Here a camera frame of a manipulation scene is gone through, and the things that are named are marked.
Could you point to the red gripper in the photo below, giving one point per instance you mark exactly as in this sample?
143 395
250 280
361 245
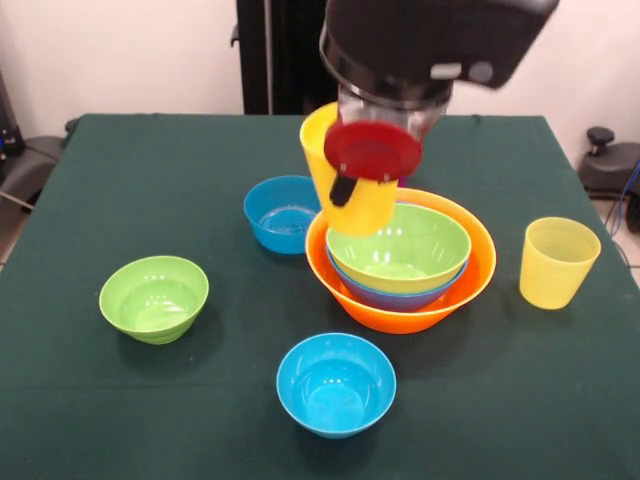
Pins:
372 150

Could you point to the opaque yellow cup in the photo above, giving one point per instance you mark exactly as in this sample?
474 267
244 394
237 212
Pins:
370 210

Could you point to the large green bowl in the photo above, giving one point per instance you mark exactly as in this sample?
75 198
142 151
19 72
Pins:
415 245

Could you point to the large blue bowl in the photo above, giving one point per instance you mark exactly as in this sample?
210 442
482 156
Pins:
400 302

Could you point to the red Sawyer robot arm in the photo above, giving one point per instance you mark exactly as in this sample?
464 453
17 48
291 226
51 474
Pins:
425 40

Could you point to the small ribbed blue bowl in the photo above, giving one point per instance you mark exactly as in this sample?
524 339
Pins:
275 210

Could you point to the large orange bowl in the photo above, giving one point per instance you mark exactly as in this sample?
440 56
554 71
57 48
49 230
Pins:
400 320

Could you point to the small cyan bowl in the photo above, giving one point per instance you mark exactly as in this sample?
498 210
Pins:
335 385

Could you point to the small green bowl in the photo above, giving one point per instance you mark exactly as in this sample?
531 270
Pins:
150 295

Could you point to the translucent yellow-green cup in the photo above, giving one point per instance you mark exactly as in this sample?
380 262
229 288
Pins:
557 270

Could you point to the dark green tablecloth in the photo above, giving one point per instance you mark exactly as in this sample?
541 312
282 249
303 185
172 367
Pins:
500 375

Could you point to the dark grey base foot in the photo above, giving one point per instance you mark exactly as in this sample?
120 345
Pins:
35 160
610 170

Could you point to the black equipment rack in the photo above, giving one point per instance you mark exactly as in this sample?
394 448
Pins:
7 135

